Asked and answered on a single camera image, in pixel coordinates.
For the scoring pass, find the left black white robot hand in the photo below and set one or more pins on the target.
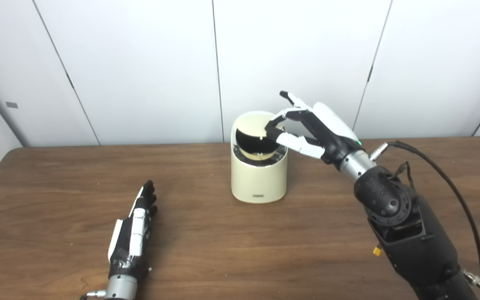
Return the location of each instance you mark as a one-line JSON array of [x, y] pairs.
[[137, 233]]

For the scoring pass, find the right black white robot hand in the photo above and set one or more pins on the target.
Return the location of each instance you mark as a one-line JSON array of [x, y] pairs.
[[331, 133]]

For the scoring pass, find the cream-colored bin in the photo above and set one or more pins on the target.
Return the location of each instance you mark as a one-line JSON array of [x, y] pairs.
[[258, 179]]

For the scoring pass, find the small grey wall label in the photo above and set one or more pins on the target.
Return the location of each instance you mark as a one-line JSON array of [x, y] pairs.
[[12, 105]]

